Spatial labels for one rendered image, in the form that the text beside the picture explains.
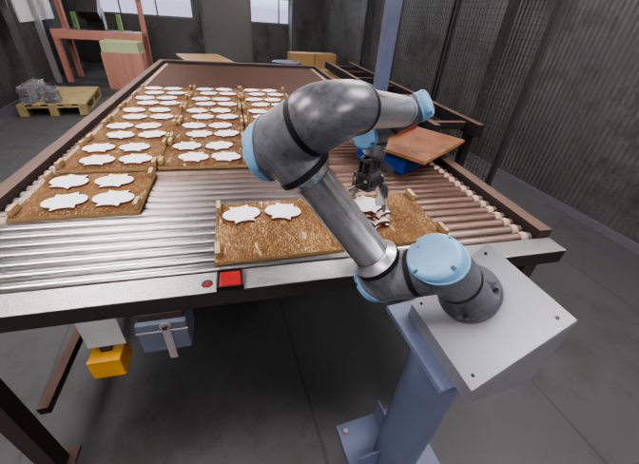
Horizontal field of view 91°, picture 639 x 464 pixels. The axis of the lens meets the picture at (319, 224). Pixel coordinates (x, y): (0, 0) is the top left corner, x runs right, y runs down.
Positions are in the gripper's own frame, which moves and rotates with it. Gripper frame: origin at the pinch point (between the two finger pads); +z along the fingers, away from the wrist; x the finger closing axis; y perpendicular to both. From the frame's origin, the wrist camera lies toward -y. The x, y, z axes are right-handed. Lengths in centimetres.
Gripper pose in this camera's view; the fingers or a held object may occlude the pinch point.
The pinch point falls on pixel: (368, 203)
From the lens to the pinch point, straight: 118.1
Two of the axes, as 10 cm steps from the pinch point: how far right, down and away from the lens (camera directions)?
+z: -0.7, 8.3, 5.6
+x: 7.2, 4.3, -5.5
